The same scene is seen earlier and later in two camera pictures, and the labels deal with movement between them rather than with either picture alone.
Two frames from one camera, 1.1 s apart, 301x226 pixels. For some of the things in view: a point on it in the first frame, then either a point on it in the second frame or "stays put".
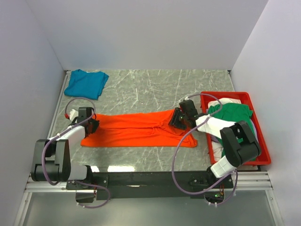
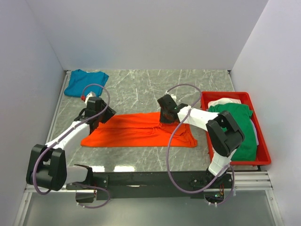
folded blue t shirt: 86,84 stays put
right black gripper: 174,119 to 162,119
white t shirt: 223,101 stays put
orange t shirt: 152,129 stays put
